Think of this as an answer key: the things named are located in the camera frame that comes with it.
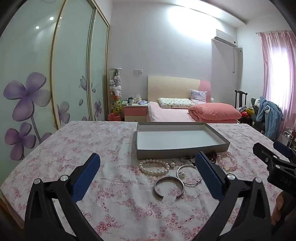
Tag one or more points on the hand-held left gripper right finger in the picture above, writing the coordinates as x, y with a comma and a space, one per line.
208, 176

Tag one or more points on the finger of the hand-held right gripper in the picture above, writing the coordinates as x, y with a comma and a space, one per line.
282, 148
264, 154

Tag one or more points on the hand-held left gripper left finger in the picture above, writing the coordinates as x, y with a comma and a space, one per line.
87, 176

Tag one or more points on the silver hoop bangle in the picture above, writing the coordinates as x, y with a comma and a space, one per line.
182, 174

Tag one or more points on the silver cuff bangle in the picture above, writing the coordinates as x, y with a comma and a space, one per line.
168, 177

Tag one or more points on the grey shallow cardboard box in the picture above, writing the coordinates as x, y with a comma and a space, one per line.
175, 139

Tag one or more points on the person's right hand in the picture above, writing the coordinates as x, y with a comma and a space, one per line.
280, 208

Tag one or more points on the blue fleece garment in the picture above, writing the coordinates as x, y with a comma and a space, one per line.
269, 115

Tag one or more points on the pink floral tablecloth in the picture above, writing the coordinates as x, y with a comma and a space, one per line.
104, 139

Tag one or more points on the colourful toys pile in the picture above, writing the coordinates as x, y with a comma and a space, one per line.
247, 112

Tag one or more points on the black wooden chair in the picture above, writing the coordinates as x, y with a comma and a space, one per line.
240, 97

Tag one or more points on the folded pink quilt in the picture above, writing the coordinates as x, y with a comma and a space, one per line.
212, 111

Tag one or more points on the red trash bin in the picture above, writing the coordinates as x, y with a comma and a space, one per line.
114, 116

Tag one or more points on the pink curtain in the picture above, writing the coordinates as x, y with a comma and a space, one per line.
277, 81

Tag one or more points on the pink cream nightstand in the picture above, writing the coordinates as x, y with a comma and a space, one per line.
135, 112

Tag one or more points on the floral print pillow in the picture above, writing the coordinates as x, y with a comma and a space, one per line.
174, 102

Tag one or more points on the purple pillow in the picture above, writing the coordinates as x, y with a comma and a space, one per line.
198, 95

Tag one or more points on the stack of plush toys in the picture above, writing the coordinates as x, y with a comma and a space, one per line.
115, 90

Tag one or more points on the tissue box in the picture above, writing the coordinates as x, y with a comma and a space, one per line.
138, 98

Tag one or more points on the white pipe cover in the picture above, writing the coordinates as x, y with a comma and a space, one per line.
238, 60

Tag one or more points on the pink bed with headboard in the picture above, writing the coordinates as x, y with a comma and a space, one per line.
171, 85

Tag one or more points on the flower print sliding wardrobe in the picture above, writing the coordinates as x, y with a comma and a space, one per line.
69, 69

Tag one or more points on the white air conditioner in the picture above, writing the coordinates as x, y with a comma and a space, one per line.
224, 38

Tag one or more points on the white wall switch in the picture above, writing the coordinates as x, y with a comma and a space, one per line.
138, 71

